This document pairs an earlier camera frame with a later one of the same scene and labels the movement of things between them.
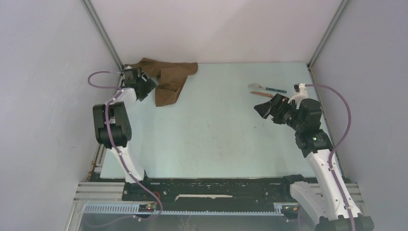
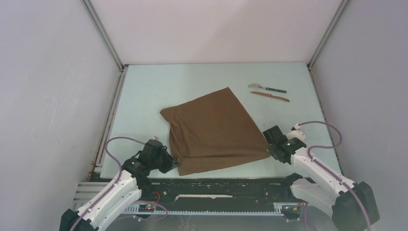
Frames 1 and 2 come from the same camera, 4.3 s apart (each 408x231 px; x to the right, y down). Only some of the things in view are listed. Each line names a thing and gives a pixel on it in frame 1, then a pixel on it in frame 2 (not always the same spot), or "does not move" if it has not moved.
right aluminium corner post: x=326 y=33 does not move
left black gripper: x=150 y=87 → x=170 y=163
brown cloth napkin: x=169 y=78 → x=213 y=132
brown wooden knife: x=267 y=95 does not move
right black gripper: x=280 y=102 → x=271 y=149
